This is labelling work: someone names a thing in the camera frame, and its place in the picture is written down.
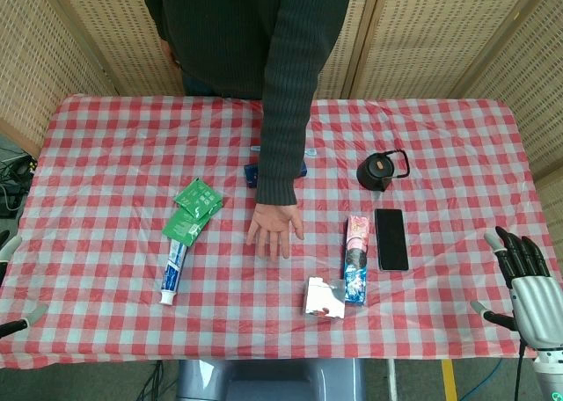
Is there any dark blue small box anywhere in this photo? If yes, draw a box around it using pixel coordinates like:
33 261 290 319
244 160 308 189

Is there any pink blue toothpaste box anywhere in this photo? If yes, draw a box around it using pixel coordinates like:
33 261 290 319
342 215 370 307

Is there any person's dark sweater forearm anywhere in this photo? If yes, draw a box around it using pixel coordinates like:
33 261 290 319
254 0 354 207

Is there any green sachet packet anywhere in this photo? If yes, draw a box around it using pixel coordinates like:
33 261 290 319
161 208 211 248
173 177 224 221

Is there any white blue toothpaste tube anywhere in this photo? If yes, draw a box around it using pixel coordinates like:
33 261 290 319
158 237 189 306

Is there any red white checkered tablecloth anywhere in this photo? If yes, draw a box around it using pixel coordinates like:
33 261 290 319
0 94 563 370

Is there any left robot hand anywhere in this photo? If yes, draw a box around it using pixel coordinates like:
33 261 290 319
0 230 49 339

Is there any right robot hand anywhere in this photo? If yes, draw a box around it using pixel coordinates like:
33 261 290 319
470 225 563 348

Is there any silver foil snack packet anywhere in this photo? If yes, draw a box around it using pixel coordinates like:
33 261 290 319
302 276 347 320

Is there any person's dark sweater torso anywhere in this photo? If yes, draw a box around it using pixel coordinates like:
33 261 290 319
138 0 354 101

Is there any black smartphone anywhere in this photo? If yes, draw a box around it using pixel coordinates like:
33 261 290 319
374 208 410 273

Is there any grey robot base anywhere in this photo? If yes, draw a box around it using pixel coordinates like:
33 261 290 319
175 358 367 401

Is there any person's open hand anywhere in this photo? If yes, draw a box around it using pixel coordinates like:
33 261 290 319
245 202 306 262

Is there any person's hand at side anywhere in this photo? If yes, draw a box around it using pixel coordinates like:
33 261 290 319
158 38 182 70

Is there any black cables bundle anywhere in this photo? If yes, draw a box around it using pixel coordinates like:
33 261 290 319
0 152 36 220

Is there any black teapot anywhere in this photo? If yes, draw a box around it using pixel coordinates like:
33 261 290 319
355 148 411 193

